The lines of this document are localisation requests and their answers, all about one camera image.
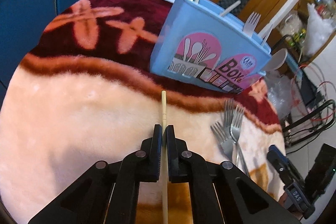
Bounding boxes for white plastic fork in box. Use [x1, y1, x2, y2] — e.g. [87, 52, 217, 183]
[243, 12, 261, 37]

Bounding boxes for white plastic chopstick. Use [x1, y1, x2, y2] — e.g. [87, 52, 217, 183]
[219, 0, 241, 17]

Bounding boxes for beige wooden chopstick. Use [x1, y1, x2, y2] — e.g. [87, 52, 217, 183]
[161, 90, 169, 224]

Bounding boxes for white plastic bag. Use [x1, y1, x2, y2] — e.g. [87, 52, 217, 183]
[303, 3, 335, 57]

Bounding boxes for steel fork on blanket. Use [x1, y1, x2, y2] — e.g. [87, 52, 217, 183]
[210, 122, 235, 163]
[230, 105, 250, 177]
[223, 99, 236, 164]

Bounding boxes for beige spoon in box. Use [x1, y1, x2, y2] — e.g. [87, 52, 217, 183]
[262, 48, 288, 72]

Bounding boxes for red floral plush blanket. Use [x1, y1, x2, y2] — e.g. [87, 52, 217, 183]
[1, 0, 284, 223]

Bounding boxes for blue utensil organizer box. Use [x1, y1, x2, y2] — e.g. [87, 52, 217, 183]
[150, 0, 271, 94]

